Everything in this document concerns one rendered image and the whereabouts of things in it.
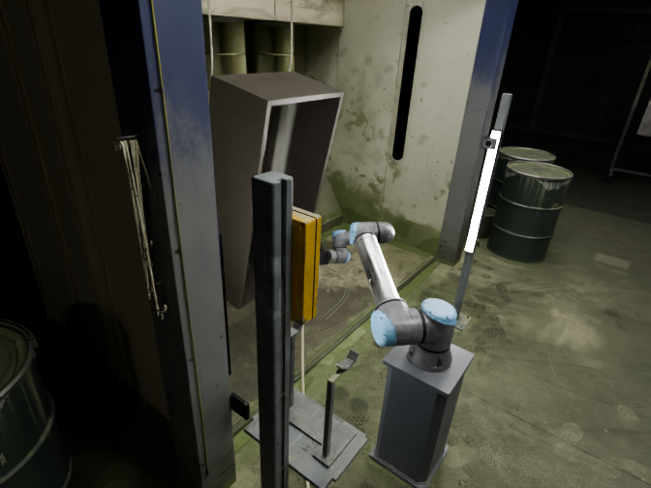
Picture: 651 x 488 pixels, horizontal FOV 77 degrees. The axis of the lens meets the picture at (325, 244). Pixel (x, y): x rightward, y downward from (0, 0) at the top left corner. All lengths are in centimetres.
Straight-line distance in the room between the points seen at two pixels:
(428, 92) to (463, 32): 51
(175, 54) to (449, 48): 282
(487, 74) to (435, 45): 49
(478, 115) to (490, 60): 41
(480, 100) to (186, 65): 278
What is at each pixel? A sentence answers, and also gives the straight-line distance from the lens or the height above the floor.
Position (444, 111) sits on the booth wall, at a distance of 378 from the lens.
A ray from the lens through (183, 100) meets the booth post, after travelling 124.
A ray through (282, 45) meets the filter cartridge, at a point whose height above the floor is 180.
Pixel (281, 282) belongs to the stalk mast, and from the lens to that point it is 88.
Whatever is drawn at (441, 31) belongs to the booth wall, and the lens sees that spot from 380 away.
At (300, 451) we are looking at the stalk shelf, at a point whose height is 79.
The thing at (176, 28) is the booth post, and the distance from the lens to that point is 123.
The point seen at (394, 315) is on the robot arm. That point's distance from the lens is 171.
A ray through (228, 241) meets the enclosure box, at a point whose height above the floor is 88.
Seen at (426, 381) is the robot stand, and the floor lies 64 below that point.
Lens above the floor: 188
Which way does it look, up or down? 27 degrees down
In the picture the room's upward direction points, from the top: 3 degrees clockwise
